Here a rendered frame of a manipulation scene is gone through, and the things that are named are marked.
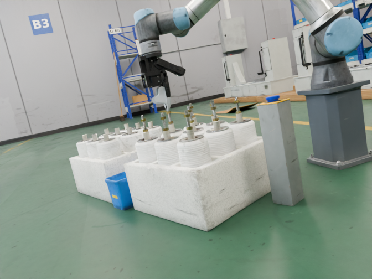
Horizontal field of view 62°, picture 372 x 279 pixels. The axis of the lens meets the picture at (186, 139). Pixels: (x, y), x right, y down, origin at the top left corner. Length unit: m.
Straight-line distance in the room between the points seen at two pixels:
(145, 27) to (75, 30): 6.42
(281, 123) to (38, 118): 6.81
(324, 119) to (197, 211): 0.63
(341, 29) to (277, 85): 3.35
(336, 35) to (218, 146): 0.51
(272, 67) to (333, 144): 3.23
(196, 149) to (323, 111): 0.56
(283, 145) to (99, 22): 6.88
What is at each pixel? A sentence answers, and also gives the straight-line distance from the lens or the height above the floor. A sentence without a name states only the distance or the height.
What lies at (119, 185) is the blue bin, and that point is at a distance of 1.20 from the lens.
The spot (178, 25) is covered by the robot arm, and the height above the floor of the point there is 0.62.
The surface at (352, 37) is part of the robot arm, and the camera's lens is 1.16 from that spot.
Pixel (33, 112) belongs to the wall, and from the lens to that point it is 7.48.
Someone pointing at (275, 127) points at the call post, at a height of 0.24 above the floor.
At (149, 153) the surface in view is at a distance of 1.09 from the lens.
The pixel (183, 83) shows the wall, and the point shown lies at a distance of 7.67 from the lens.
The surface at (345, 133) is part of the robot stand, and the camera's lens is 1.29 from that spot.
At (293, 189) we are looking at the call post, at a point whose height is 0.05.
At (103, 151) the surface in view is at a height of 0.21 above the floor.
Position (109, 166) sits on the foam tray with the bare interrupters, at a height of 0.15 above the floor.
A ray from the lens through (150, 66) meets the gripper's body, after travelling 1.17.
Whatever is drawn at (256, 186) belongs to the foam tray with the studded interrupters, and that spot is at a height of 0.05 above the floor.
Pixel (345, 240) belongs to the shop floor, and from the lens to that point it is 0.82.
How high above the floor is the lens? 0.40
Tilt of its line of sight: 9 degrees down
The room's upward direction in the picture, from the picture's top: 12 degrees counter-clockwise
